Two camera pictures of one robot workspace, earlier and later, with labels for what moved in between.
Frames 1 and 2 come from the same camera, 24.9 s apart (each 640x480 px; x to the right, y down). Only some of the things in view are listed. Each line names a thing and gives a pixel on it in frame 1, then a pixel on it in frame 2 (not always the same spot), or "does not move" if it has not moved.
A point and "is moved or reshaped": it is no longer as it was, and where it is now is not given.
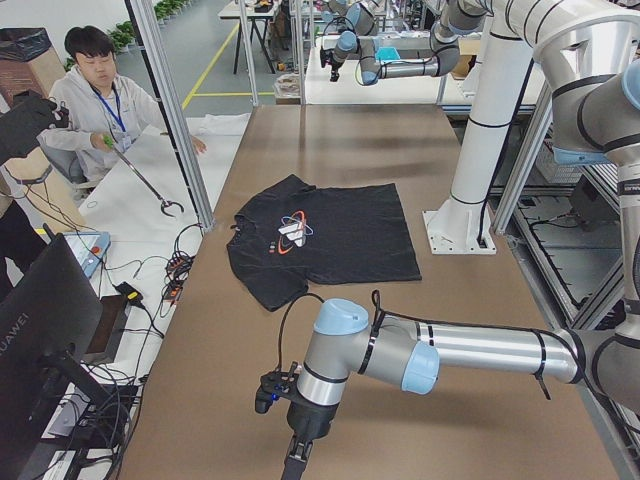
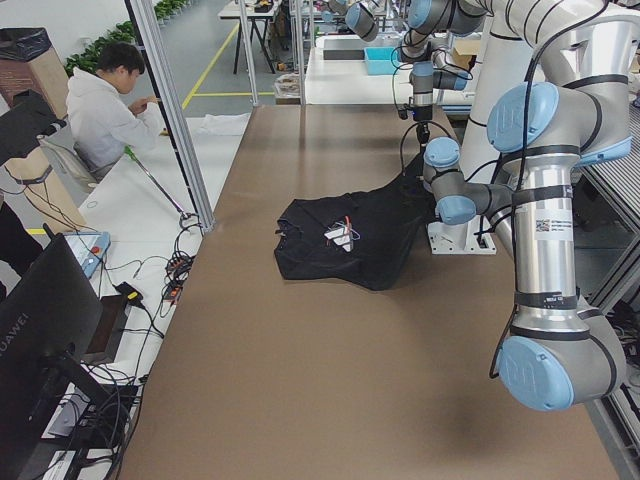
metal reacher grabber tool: [165, 203] to [187, 219]
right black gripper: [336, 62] to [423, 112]
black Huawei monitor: [49, 322] does not move
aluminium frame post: [146, 23] does not move
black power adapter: [131, 295] does not move
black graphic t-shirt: [295, 234] is moved or reshaped
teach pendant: [89, 247] does not move
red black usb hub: [177, 269] does not move
